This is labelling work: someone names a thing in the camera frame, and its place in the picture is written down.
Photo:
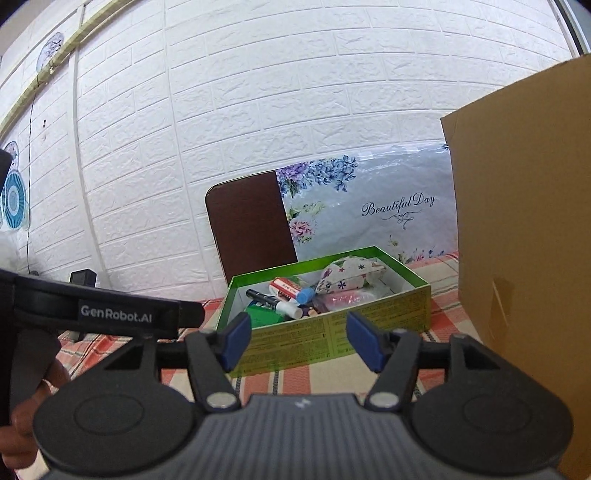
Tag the floral plastic bedding bag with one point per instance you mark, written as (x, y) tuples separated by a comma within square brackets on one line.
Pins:
[(399, 198)]

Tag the person's left hand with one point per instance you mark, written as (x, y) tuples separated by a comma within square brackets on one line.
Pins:
[(18, 446)]

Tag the green cardboard tray box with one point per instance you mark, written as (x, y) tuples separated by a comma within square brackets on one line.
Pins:
[(320, 338)]

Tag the large brown cardboard box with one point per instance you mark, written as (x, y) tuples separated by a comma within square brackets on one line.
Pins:
[(521, 166)]

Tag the plaid red green blanket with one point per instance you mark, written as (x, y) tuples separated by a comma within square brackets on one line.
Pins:
[(341, 375)]

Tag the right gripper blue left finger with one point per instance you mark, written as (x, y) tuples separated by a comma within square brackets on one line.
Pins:
[(232, 341)]

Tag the blue capped black marker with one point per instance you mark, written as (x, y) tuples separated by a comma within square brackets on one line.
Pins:
[(276, 297)]

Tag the dark brown wooden headboard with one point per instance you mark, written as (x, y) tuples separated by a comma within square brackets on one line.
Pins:
[(249, 224)]

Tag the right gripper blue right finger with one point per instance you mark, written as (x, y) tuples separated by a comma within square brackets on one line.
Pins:
[(372, 344)]

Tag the small green carton box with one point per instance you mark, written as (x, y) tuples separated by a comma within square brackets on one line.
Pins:
[(261, 316)]

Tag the yellow black flash color marker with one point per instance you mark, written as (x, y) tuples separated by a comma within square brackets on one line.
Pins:
[(283, 308)]

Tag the printed fabric pouch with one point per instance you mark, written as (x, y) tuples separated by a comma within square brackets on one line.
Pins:
[(349, 273)]

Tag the red blue card pack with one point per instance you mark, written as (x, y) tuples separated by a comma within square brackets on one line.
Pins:
[(285, 288)]

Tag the red clear plastic packet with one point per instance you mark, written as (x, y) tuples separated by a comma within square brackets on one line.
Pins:
[(344, 299)]

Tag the spare handheld gripper device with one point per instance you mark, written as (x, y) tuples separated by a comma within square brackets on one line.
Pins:
[(84, 277)]

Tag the blue round wall sticker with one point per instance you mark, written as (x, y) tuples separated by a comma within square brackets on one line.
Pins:
[(14, 201)]

